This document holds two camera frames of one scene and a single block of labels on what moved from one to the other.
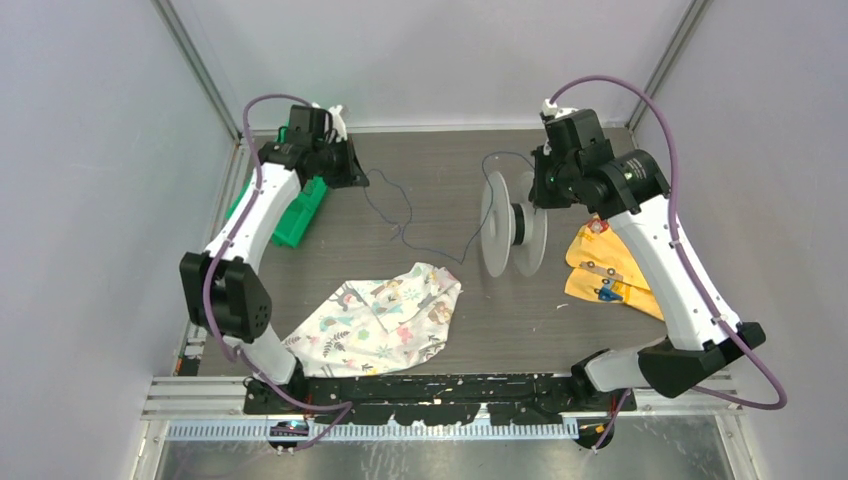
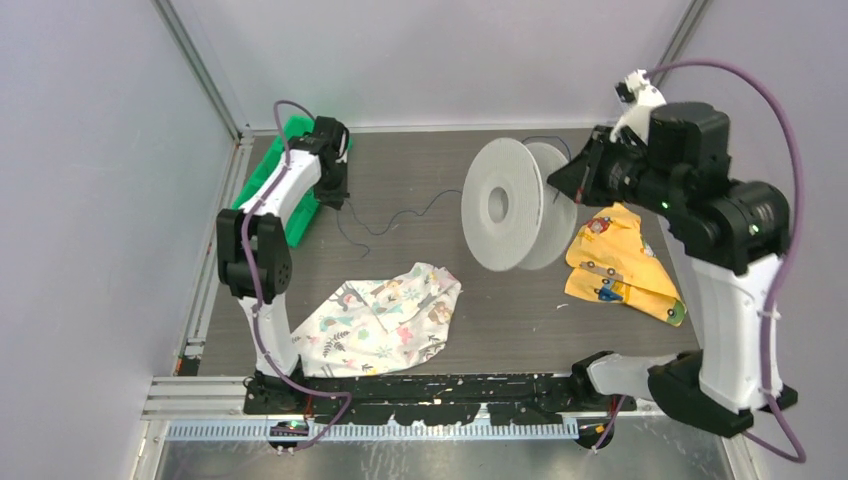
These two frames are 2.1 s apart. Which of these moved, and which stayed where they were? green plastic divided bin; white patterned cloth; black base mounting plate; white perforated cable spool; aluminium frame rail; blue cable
Moved: blue cable; white perforated cable spool
Stayed: green plastic divided bin; aluminium frame rail; white patterned cloth; black base mounting plate
